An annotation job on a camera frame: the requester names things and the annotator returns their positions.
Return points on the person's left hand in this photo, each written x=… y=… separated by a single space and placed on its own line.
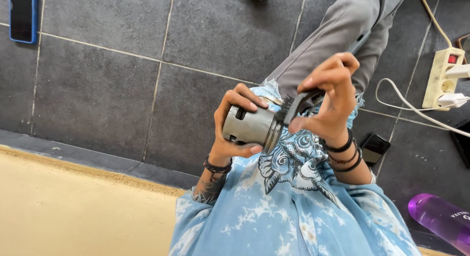
x=220 y=127

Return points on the person's right hand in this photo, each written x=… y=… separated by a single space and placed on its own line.
x=339 y=105

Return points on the grey metal piston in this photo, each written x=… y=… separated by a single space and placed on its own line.
x=253 y=127

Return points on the small black brush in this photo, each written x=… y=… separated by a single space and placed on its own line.
x=297 y=105

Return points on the black wrist band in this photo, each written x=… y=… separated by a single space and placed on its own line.
x=354 y=166
x=341 y=147

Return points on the black phone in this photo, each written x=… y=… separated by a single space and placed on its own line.
x=374 y=149

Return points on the grey trousers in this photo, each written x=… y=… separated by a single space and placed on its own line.
x=341 y=28

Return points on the blue tie-dye shirt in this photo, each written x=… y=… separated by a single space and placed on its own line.
x=275 y=212

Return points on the cream power strip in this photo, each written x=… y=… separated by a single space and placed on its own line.
x=442 y=78

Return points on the white charger plug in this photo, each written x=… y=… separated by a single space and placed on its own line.
x=452 y=100

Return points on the white plug adapter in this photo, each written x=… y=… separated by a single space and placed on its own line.
x=459 y=71

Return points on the black flat object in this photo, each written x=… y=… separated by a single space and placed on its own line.
x=463 y=142

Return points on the dark device with brown rim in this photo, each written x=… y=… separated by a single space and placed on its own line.
x=465 y=46

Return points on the purple translucent bottle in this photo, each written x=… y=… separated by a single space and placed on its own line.
x=440 y=215

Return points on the phone in blue case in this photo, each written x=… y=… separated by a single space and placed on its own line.
x=23 y=15

